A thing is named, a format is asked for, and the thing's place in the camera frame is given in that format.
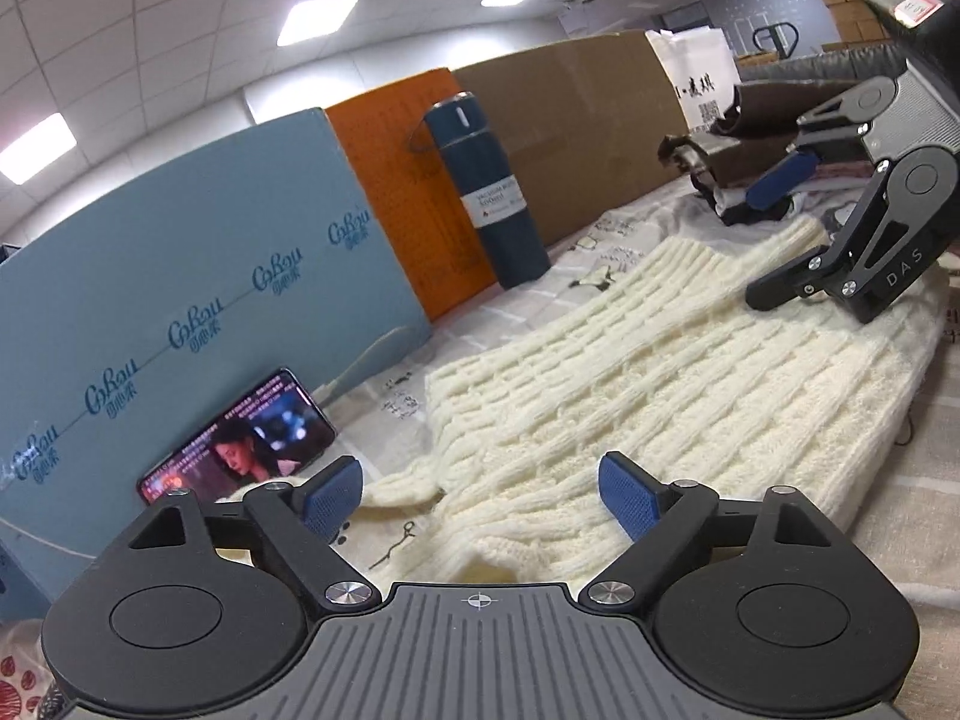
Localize cream cable knit sweater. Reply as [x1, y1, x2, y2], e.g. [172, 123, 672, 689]
[363, 218, 949, 587]

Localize pink knitted garment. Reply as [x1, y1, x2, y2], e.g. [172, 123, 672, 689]
[811, 161, 875, 182]

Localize dark brown folded garment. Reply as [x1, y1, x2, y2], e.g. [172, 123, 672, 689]
[658, 80, 856, 188]

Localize smartphone playing video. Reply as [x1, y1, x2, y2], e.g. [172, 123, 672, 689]
[137, 369, 335, 504]

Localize grey printed bed sheet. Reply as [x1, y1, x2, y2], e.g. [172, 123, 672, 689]
[0, 164, 960, 720]

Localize white printed shopping bag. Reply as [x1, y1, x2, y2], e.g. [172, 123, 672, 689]
[646, 26, 740, 132]

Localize black pallet jack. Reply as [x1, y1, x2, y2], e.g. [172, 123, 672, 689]
[752, 21, 800, 60]

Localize black leather sofa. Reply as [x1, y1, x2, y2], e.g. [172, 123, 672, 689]
[739, 43, 907, 83]

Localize stacked cardboard boxes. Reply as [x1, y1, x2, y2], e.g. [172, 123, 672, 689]
[810, 0, 895, 47]

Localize large brown cardboard box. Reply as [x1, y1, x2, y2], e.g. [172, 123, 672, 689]
[454, 31, 686, 245]

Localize light blue flat box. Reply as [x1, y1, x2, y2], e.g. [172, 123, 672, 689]
[2, 109, 430, 621]

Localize dark blue vacuum bottle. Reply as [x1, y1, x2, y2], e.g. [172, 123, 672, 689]
[407, 91, 551, 289]

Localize orange flat box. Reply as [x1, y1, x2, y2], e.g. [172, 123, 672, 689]
[325, 68, 494, 320]

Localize white charging cable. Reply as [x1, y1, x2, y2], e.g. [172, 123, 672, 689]
[310, 325, 430, 398]

